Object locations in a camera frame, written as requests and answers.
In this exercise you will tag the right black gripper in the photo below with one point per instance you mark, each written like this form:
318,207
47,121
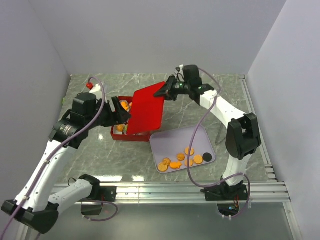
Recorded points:
168,86

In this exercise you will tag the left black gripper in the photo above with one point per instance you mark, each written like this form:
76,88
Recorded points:
120,115

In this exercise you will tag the swirl cookie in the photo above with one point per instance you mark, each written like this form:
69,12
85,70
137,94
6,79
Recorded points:
120,127
166,161

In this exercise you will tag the red cookie box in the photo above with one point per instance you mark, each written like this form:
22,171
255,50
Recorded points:
124,136

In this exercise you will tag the red box lid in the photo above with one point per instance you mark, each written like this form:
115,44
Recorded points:
147,110

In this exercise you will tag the lilac plastic tray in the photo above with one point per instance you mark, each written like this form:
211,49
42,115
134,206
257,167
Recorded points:
172,143

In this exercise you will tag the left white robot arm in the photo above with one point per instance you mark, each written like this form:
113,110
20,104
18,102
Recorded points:
35,206

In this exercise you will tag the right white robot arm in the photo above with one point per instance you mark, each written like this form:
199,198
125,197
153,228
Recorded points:
243,136

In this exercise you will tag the dotted round biscuit middle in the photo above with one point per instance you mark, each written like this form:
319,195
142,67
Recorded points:
189,151

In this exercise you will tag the dotted round biscuit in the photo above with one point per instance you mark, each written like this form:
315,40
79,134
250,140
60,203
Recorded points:
198,159
162,167
189,151

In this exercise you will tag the dotted round biscuit left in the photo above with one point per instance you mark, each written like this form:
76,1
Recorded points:
162,167

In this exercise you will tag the dotted round biscuit right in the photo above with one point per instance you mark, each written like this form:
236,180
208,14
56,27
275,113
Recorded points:
198,159

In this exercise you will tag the plain orange round cookie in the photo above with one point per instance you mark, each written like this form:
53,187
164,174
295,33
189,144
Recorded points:
189,162

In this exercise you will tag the black sandwich cookie right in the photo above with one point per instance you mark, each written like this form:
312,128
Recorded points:
207,157

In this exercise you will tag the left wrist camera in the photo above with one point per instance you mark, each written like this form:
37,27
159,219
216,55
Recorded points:
95,89

